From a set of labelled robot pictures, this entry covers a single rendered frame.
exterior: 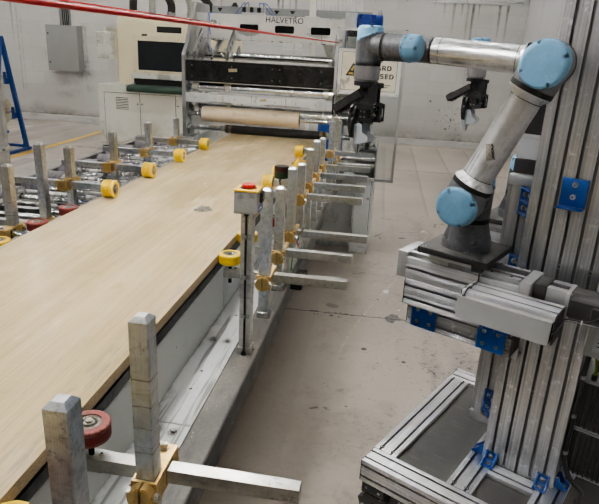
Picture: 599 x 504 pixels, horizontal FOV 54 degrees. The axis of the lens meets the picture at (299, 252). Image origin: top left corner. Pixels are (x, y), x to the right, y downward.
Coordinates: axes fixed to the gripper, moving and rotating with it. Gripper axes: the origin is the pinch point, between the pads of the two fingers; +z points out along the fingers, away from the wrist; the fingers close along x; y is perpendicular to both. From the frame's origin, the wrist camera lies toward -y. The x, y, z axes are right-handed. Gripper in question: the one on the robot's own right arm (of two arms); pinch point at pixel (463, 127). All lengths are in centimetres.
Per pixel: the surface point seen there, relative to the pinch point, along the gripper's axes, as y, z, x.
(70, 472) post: 36, 25, -206
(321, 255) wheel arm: -24, 47, -63
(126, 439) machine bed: -11, 67, -164
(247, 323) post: -12, 51, -119
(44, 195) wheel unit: -141, 38, -108
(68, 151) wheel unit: -152, 22, -88
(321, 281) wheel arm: -10, 47, -83
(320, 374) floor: -52, 132, -16
